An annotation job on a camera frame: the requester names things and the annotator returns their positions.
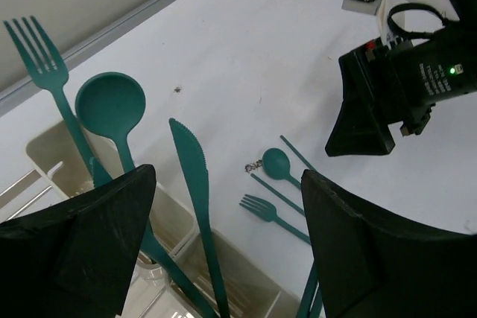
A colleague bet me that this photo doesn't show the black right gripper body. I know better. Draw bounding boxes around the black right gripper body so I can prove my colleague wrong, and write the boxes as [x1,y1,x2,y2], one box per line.
[339,0,476,136]

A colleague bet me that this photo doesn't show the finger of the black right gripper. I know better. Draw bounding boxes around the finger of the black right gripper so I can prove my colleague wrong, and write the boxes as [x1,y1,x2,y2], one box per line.
[325,59,395,157]

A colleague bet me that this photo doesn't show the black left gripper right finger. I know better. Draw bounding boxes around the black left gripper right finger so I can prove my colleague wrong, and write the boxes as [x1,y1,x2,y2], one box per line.
[301,170,476,317]

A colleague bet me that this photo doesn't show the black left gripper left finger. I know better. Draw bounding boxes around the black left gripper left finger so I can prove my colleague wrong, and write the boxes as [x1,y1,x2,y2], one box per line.
[0,163,157,318]

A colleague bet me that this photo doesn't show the teal spoon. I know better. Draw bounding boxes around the teal spoon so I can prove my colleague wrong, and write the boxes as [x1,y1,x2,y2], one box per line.
[262,147,301,190]
[75,71,146,173]

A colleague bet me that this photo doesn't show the clear dish rack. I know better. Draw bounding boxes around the clear dish rack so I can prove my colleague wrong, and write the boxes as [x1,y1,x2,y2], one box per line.
[0,161,209,318]

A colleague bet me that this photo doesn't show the small teal fork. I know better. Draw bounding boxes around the small teal fork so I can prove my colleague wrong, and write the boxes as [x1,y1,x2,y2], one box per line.
[239,194,311,245]

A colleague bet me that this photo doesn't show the cream utensil holder near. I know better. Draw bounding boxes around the cream utensil holder near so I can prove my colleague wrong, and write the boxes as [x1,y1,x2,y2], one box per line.
[175,230,285,317]

